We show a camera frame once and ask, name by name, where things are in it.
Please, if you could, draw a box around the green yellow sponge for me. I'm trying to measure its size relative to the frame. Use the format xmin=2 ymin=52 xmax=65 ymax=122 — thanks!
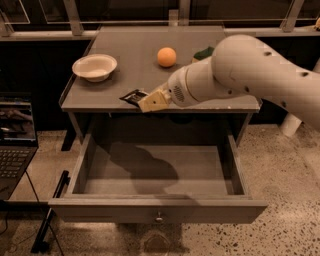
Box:
xmin=192 ymin=46 xmax=214 ymax=62

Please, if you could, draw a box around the orange fruit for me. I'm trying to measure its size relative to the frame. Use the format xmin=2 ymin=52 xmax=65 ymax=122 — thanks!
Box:
xmin=157 ymin=47 xmax=177 ymax=67

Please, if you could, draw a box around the black stand leg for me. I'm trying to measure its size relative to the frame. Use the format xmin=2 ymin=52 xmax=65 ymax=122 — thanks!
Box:
xmin=31 ymin=170 xmax=70 ymax=254

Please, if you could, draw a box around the white bowl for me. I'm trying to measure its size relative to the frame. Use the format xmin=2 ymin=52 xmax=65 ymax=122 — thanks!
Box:
xmin=72 ymin=54 xmax=118 ymax=82

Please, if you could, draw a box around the black laptop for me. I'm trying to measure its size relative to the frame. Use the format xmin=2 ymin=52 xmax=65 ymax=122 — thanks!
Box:
xmin=0 ymin=93 xmax=38 ymax=200

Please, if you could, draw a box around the metal railing frame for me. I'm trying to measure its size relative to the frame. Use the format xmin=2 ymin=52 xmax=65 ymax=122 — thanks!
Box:
xmin=0 ymin=0 xmax=320 ymax=37

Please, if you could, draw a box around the black rxbar chocolate bar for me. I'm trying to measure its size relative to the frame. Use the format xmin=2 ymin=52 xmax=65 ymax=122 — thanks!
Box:
xmin=120 ymin=89 xmax=147 ymax=107

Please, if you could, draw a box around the metal drawer knob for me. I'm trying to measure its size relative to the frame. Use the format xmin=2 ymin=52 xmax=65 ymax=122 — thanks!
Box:
xmin=154 ymin=211 xmax=164 ymax=223

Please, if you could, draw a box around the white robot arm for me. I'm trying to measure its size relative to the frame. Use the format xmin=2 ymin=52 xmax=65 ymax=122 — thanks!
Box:
xmin=138 ymin=35 xmax=320 ymax=130

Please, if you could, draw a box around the open grey top drawer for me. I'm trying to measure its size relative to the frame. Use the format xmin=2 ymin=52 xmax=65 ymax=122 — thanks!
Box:
xmin=49 ymin=135 xmax=267 ymax=224

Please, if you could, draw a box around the grey drawer cabinet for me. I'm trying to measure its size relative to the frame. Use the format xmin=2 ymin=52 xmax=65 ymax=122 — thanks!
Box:
xmin=61 ymin=26 xmax=261 ymax=145

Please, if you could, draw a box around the black cable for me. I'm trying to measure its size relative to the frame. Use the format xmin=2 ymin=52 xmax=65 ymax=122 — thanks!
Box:
xmin=24 ymin=170 xmax=65 ymax=256

